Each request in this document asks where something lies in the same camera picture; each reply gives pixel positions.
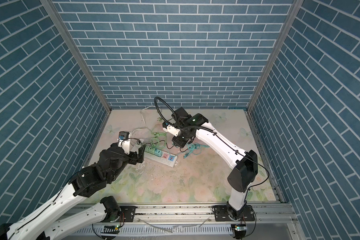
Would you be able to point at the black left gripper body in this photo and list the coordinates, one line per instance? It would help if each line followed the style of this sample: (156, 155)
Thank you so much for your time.
(133, 159)

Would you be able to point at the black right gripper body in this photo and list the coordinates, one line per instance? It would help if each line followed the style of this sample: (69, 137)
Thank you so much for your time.
(181, 138)

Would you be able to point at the light green charger adapter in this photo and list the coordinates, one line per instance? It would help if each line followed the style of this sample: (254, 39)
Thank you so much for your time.
(152, 150)

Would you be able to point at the white power strip colourful sockets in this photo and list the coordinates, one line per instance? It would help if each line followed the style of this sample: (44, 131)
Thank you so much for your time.
(167, 158)

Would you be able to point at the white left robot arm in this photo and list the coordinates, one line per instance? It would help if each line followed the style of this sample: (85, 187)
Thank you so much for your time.
(47, 223)

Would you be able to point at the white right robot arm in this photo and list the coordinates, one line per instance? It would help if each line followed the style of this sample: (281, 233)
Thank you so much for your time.
(244, 165)

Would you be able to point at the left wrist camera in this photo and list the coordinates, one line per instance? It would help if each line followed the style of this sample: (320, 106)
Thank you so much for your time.
(124, 141)

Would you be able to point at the white power strip cord plug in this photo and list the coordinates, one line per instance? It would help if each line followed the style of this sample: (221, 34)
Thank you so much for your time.
(145, 127)

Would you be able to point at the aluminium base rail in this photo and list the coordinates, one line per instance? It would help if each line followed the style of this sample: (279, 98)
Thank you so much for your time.
(165, 219)

